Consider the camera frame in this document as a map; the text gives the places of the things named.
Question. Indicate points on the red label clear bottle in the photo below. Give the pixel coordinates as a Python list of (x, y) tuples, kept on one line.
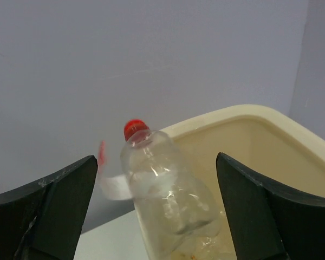
[(174, 208)]

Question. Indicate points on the cream plastic bin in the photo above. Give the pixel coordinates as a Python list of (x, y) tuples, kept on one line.
[(262, 139)]

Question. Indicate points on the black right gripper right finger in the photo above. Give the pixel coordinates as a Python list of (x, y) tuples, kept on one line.
[(268, 219)]

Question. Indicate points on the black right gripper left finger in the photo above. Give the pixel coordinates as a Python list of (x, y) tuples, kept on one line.
[(44, 218)]

